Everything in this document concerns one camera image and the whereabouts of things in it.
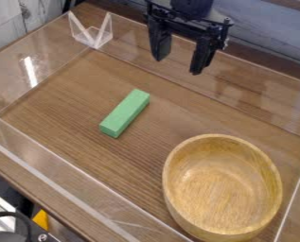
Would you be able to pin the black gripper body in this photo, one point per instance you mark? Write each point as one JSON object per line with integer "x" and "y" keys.
{"x": 190, "y": 18}

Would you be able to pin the clear acrylic corner bracket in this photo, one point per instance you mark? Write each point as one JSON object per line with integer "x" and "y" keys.
{"x": 91, "y": 36}

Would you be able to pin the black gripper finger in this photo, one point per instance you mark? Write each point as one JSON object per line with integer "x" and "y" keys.
{"x": 209, "y": 42}
{"x": 159, "y": 40}

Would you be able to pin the brown wooden bowl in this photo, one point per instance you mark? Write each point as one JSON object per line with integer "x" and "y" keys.
{"x": 222, "y": 188}

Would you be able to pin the green rectangular block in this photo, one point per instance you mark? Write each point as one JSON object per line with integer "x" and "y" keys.
{"x": 123, "y": 113}

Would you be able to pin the yellow black machine base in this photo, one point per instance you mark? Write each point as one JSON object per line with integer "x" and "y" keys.
{"x": 17, "y": 227}

